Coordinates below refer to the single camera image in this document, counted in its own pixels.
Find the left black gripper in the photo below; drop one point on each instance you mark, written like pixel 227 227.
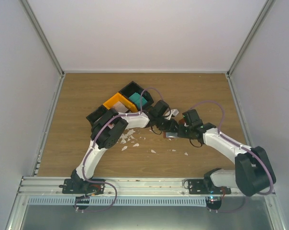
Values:
pixel 172 127

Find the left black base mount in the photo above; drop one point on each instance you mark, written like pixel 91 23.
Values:
pixel 83 187

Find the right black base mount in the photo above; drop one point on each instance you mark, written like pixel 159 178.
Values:
pixel 204 187

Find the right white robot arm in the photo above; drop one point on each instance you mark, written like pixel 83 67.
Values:
pixel 253 173

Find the white cards in orange bin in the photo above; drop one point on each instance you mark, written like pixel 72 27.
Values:
pixel 119 107

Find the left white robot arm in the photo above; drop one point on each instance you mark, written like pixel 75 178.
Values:
pixel 107 129

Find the black bin with teal cards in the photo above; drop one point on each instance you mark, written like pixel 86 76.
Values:
pixel 133 87

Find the teal card stack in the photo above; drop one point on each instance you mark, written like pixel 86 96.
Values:
pixel 135 98

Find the orange plastic bin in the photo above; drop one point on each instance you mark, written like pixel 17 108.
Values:
pixel 120 98

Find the grey slotted cable duct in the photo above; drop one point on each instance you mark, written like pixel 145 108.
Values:
pixel 120 201

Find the aluminium front rail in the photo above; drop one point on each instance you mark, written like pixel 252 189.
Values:
pixel 49 186

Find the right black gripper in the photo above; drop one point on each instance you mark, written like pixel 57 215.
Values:
pixel 181 132

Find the brown leather card holder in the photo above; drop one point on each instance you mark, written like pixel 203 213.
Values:
pixel 173 135

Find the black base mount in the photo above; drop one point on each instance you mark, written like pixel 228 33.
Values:
pixel 204 187
pixel 83 187

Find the black bin with red cards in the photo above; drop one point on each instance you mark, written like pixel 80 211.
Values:
pixel 95 116

